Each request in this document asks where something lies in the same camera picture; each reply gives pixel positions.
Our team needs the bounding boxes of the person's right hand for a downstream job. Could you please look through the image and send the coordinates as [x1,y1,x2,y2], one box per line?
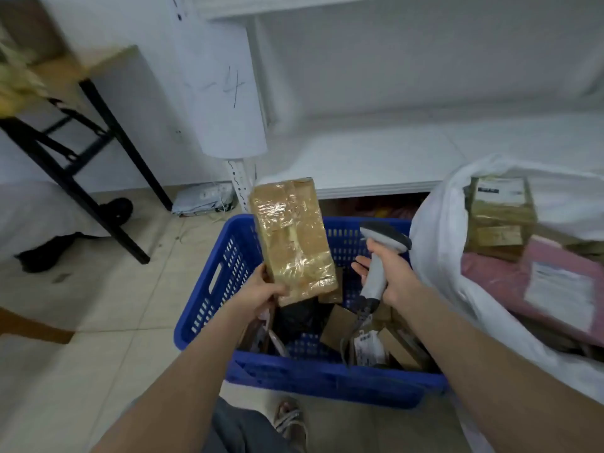
[351,238,423,312]

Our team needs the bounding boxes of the person's left hand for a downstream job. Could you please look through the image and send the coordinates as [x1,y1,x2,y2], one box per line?
[231,264,289,322]

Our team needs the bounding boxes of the grey handheld barcode scanner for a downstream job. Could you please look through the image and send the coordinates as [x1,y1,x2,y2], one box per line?
[351,221,413,316]

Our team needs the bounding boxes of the black plastic mailer bag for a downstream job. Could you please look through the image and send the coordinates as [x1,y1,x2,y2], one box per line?
[273,296,333,347]

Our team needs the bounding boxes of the white woven sack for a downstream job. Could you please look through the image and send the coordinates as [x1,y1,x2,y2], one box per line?
[409,154,604,453]

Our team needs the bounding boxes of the pile of parcels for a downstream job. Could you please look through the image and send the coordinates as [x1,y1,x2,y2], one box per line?
[235,266,435,373]

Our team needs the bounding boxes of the pink mailer bag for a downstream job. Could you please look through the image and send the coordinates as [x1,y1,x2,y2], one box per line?
[461,235,604,349]

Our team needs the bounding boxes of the blue plastic crate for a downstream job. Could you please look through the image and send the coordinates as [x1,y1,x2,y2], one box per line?
[173,214,449,410]

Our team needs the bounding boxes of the person's left forearm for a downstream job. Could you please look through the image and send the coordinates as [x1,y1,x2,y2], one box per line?
[92,301,265,453]

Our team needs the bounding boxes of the person's right forearm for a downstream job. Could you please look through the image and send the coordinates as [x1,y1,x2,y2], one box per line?
[396,287,604,453]

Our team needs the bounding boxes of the grey plastic mailer bag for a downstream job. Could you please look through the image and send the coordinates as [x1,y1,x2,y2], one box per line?
[171,182,236,218]

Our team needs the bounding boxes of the person's sandal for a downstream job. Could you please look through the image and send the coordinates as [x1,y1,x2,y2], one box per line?
[273,397,308,453]

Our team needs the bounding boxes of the person's left leg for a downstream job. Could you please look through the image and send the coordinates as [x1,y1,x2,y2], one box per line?
[203,396,296,453]

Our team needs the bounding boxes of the white metal shelf rack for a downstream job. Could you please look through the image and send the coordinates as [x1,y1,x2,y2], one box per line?
[169,0,604,215]

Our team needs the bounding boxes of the white paper sign sheet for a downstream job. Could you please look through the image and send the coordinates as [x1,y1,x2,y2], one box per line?
[181,21,269,160]

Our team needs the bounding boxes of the wooden chair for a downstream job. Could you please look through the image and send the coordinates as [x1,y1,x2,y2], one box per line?
[0,306,76,346]

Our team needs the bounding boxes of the wooden folding table black legs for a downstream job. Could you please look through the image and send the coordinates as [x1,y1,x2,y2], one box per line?
[0,44,173,266]

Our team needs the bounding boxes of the crumpled yellowish paper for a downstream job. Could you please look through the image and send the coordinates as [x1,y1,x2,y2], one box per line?
[0,47,48,116]

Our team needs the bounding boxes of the brown packets on table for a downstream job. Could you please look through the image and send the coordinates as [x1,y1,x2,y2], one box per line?
[0,0,69,67]

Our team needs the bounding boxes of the black scanner cable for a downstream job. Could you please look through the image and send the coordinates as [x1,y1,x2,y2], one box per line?
[339,311,374,369]

